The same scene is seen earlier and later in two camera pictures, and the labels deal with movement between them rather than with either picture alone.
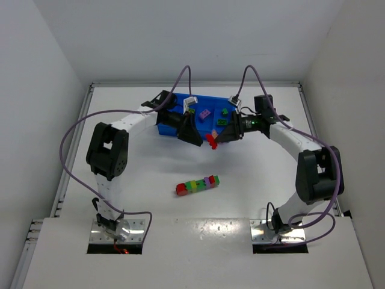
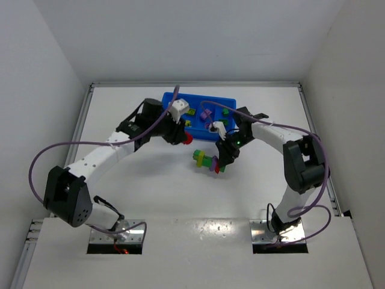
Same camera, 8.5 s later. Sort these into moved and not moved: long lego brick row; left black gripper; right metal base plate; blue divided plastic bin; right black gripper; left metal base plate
Moved: left black gripper; long lego brick row; right black gripper
Not moved: right metal base plate; blue divided plastic bin; left metal base plate
